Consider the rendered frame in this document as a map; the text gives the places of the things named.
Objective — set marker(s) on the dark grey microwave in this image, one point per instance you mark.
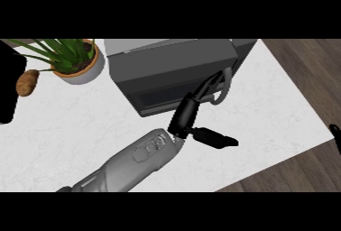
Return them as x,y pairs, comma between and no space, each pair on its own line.
133,45

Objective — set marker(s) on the green plant in white pot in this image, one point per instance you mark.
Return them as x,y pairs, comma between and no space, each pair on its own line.
76,64

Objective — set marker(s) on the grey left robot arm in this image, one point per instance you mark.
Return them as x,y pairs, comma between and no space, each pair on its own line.
133,162

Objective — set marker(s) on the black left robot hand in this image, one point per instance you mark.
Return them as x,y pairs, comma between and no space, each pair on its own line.
186,115

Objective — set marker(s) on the black flat appliance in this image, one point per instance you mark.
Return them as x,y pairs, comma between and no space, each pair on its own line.
8,84

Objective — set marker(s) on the dark grey microwave door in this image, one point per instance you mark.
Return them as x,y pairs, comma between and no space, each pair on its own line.
169,72

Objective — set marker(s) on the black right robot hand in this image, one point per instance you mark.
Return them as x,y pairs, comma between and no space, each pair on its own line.
337,136

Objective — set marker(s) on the brown potato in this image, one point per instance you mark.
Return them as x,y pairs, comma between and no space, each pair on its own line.
27,82

